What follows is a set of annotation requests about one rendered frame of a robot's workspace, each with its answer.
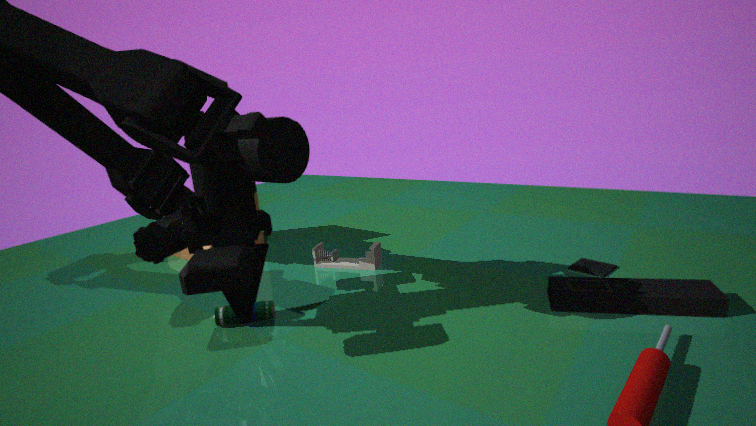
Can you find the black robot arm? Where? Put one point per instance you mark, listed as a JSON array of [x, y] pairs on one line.
[[155, 100]]

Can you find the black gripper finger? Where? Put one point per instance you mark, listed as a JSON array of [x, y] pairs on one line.
[[261, 250], [242, 300]]

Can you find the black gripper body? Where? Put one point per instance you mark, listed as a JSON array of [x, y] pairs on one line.
[[230, 224]]

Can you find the green cylindrical battery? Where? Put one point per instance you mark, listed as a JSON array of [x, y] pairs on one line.
[[262, 311]]

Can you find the red-handled screwdriver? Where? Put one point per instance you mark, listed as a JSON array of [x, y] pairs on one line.
[[639, 397]]

